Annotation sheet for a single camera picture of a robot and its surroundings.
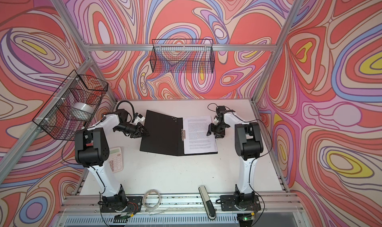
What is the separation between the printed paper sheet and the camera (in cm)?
95

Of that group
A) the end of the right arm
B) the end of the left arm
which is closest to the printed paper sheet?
the end of the right arm

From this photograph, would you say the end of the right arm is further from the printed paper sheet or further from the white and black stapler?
the white and black stapler

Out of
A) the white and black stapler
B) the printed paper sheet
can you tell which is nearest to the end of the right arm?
the printed paper sheet

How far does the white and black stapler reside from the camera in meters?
0.69

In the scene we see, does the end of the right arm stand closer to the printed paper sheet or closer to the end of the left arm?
the printed paper sheet

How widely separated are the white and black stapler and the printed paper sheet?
22 cm
